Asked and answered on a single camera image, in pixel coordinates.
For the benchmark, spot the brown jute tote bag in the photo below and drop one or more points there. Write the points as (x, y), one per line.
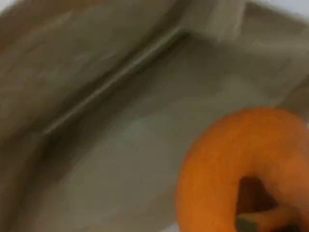
(96, 72)

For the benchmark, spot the orange toy fruit with stem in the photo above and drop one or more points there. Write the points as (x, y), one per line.
(217, 157)

